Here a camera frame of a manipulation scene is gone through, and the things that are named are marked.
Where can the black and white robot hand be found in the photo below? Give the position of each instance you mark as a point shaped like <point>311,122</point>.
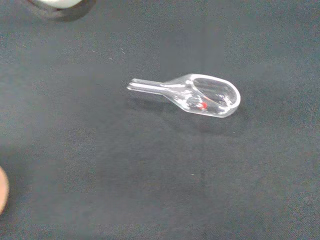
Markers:
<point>58,2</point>

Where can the clear glass weighing funnel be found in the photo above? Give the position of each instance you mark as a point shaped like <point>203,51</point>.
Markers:
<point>200,96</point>

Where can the black bench cloth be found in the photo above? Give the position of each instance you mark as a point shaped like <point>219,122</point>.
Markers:
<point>160,175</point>

